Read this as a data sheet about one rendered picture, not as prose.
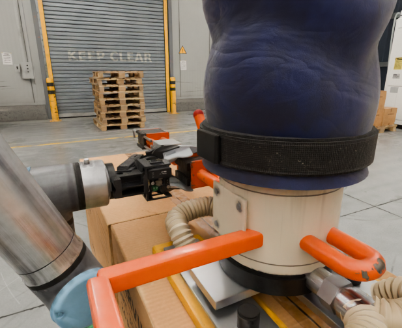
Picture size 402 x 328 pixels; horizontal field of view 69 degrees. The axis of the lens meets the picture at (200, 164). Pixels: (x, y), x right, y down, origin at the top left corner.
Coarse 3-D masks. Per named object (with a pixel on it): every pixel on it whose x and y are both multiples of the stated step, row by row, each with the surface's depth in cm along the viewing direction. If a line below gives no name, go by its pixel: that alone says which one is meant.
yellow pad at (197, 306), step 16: (176, 288) 45; (192, 288) 43; (192, 304) 41; (208, 304) 40; (240, 304) 40; (256, 304) 40; (192, 320) 40; (208, 320) 38; (224, 320) 38; (240, 320) 35; (256, 320) 35; (272, 320) 38
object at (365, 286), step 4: (332, 272) 47; (352, 280) 43; (372, 280) 45; (376, 280) 45; (352, 284) 44; (356, 284) 43; (360, 284) 44; (364, 284) 44; (368, 284) 44; (360, 288) 43; (364, 288) 43; (368, 288) 43; (368, 292) 42
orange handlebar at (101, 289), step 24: (216, 240) 34; (240, 240) 35; (312, 240) 35; (336, 240) 36; (120, 264) 30; (144, 264) 30; (168, 264) 31; (192, 264) 32; (336, 264) 31; (360, 264) 30; (384, 264) 31; (96, 288) 27; (120, 288) 29; (96, 312) 24; (120, 312) 25
